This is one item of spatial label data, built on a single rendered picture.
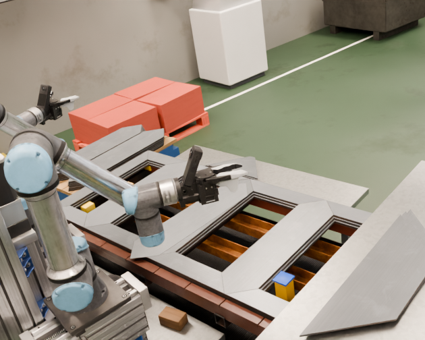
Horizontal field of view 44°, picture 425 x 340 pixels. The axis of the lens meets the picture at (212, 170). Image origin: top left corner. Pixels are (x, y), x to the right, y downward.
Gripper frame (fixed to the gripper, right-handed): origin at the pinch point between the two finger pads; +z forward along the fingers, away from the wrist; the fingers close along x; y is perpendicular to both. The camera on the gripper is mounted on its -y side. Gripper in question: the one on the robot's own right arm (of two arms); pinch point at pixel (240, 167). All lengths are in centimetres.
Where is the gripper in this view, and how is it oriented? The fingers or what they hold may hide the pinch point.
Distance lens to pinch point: 154.8
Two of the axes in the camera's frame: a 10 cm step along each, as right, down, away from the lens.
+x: 2.1, 3.1, -9.3
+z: 9.6, -2.3, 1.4
